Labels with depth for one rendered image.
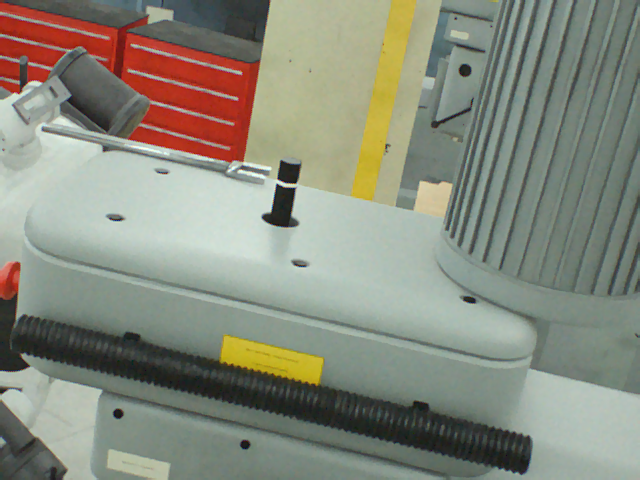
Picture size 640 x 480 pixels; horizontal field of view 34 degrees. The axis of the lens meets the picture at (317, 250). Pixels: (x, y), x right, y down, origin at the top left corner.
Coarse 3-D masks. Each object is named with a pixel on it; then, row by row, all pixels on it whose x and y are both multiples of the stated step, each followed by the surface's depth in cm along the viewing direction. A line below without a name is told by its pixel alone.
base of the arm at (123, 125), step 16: (80, 48) 172; (64, 64) 169; (144, 96) 174; (64, 112) 169; (80, 112) 171; (128, 112) 170; (144, 112) 176; (96, 128) 169; (112, 128) 170; (128, 128) 173
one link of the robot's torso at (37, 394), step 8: (48, 376) 183; (0, 384) 181; (8, 384) 181; (16, 384) 181; (24, 384) 181; (32, 384) 182; (40, 384) 182; (48, 384) 185; (0, 392) 184; (24, 392) 181; (32, 392) 181; (40, 392) 181; (48, 392) 187; (32, 400) 181; (40, 400) 181; (40, 408) 181
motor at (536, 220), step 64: (512, 0) 87; (576, 0) 81; (512, 64) 86; (576, 64) 82; (512, 128) 87; (576, 128) 84; (512, 192) 88; (576, 192) 85; (448, 256) 94; (512, 256) 89; (576, 256) 87; (576, 320) 89
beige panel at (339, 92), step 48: (288, 0) 264; (336, 0) 262; (384, 0) 261; (432, 0) 259; (288, 48) 268; (336, 48) 267; (384, 48) 264; (288, 96) 273; (336, 96) 271; (384, 96) 269; (288, 144) 277; (336, 144) 275; (384, 144) 273; (336, 192) 280; (384, 192) 278
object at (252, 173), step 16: (48, 128) 110; (64, 128) 111; (112, 144) 110; (128, 144) 110; (144, 144) 111; (176, 160) 110; (192, 160) 109; (208, 160) 110; (240, 176) 108; (256, 176) 108
